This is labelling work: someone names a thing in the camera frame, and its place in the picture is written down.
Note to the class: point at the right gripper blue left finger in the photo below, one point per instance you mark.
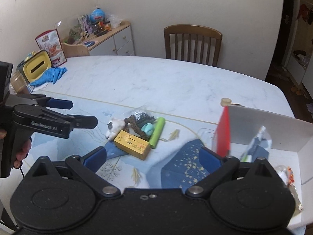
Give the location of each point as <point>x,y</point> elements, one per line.
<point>84,170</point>

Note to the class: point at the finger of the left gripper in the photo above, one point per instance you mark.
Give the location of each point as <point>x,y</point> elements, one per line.
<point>84,122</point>
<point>59,104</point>

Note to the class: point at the light wooden child chair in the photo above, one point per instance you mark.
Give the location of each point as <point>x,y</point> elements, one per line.
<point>74,50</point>

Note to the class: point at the green cylinder tube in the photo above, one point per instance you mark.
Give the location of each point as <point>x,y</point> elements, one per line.
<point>158,128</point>

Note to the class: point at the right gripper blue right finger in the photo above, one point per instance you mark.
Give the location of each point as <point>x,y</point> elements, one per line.
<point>221,170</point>

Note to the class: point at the red and white cardboard box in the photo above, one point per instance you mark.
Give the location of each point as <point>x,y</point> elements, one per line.
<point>242,125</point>

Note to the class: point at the white tooth plush toy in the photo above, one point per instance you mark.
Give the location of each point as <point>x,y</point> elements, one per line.
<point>115,125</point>

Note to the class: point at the clear bag with black items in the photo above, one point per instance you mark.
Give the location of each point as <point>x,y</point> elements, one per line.
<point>258,147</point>

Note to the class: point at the bag of dark beads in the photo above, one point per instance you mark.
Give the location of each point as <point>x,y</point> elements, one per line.
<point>142,117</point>

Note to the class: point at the yellow cardboard box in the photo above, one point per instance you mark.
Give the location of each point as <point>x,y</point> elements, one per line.
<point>132,145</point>

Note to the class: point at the white sideboard cabinet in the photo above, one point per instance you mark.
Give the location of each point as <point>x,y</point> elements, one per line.
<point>118,42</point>

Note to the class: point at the red snack bag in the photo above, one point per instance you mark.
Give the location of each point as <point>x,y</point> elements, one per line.
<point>50,42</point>

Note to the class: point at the blue cloth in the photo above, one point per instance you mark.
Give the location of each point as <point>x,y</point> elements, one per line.
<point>52,75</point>

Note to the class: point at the person's left hand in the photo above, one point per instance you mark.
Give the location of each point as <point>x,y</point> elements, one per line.
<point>15,145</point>

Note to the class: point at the yellow slotted container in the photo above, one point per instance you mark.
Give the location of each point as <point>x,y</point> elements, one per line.
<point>33,68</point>

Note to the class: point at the blue globe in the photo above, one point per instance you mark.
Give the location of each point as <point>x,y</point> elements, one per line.
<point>97,15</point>

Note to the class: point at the orange colourful toy figure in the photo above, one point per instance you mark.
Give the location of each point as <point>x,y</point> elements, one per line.
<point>290,176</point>

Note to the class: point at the brown wooden chair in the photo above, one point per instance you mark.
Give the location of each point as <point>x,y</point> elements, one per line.
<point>192,43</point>

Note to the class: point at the turquoise small object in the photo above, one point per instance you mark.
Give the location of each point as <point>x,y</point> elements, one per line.
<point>148,129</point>

